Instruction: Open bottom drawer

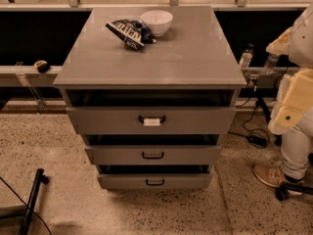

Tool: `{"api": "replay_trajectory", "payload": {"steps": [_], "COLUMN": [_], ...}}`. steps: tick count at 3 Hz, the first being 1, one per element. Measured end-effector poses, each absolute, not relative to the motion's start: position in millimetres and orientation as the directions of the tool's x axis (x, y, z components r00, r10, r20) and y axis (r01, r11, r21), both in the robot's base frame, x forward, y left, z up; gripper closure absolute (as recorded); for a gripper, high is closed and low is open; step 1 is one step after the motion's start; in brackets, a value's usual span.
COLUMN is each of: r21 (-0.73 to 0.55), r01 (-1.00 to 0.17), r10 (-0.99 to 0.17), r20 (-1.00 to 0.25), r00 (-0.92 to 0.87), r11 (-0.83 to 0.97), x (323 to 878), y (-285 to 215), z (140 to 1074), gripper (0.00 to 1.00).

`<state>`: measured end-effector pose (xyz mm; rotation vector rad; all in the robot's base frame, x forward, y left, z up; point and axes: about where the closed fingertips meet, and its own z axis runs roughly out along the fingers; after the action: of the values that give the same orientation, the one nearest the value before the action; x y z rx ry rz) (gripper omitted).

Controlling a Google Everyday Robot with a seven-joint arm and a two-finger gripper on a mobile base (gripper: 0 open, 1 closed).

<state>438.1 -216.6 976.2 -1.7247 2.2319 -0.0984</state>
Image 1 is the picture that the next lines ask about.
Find clear water bottle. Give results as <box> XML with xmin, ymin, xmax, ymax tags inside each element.
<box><xmin>264</xmin><ymin>54</ymin><xmax>280</xmax><ymax>74</ymax></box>
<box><xmin>239</xmin><ymin>44</ymin><xmax>254</xmax><ymax>71</ymax></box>

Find grey drawer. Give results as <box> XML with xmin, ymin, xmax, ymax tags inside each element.
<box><xmin>67</xmin><ymin>107</ymin><xmax>236</xmax><ymax>134</ymax></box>
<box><xmin>97</xmin><ymin>173</ymin><xmax>211</xmax><ymax>190</ymax></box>
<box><xmin>85</xmin><ymin>145</ymin><xmax>221</xmax><ymax>165</ymax></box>

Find black power adapter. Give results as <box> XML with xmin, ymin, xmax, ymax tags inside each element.
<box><xmin>247</xmin><ymin>134</ymin><xmax>267</xmax><ymax>148</ymax></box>

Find black stand leg left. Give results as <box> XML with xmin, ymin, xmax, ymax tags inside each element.
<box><xmin>19</xmin><ymin>168</ymin><xmax>49</xmax><ymax>235</ymax></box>

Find person leg light trousers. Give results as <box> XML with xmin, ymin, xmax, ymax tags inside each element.
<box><xmin>281</xmin><ymin>110</ymin><xmax>313</xmax><ymax>181</ymax></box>

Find grey bottom drawer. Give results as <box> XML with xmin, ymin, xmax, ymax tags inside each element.
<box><xmin>97</xmin><ymin>173</ymin><xmax>211</xmax><ymax>190</ymax></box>

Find left clear water bottle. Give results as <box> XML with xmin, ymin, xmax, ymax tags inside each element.
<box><xmin>239</xmin><ymin>44</ymin><xmax>254</xmax><ymax>71</ymax></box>

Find black tripod leg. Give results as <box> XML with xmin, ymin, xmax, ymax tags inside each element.
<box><xmin>253</xmin><ymin>87</ymin><xmax>283</xmax><ymax>147</ymax></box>

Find black chair caster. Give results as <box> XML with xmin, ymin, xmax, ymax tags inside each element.
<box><xmin>275</xmin><ymin>183</ymin><xmax>313</xmax><ymax>201</ymax></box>

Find yellow black tape measure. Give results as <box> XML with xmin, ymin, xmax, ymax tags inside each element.
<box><xmin>34</xmin><ymin>60</ymin><xmax>51</xmax><ymax>73</ymax></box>

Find right clear water bottle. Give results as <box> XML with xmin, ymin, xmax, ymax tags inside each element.
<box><xmin>264</xmin><ymin>54</ymin><xmax>280</xmax><ymax>74</ymax></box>

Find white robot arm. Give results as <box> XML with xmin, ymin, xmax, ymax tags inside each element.
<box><xmin>266</xmin><ymin>4</ymin><xmax>313</xmax><ymax>135</ymax></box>

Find grey top drawer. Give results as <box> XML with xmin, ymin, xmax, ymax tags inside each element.
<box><xmin>67</xmin><ymin>107</ymin><xmax>236</xmax><ymax>134</ymax></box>

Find grey middle drawer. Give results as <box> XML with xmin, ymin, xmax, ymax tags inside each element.
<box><xmin>85</xmin><ymin>145</ymin><xmax>221</xmax><ymax>165</ymax></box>

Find white bowl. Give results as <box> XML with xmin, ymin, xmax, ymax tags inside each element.
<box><xmin>141</xmin><ymin>10</ymin><xmax>173</xmax><ymax>36</ymax></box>

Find grey drawer cabinet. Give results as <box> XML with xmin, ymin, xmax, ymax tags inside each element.
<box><xmin>52</xmin><ymin>5</ymin><xmax>247</xmax><ymax>168</ymax></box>

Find dark snack bag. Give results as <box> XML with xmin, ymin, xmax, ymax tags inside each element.
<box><xmin>106</xmin><ymin>19</ymin><xmax>156</xmax><ymax>50</ymax></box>

